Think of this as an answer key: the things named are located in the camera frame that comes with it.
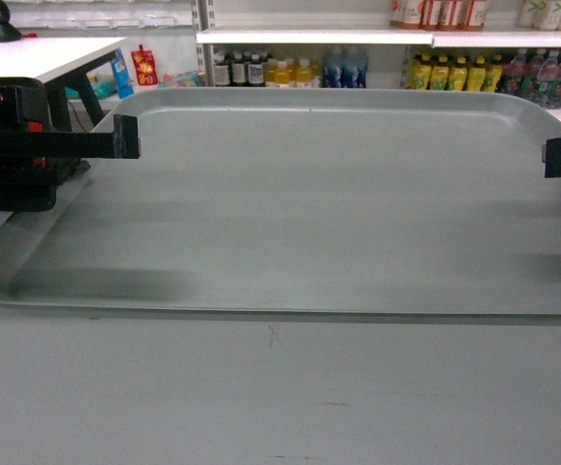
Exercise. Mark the white checkout table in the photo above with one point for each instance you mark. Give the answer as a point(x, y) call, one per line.
point(47, 59)

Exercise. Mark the silver grey serving tray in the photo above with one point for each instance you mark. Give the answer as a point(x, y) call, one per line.
point(377, 206)

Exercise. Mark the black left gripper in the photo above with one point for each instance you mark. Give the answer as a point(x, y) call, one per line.
point(34, 162)

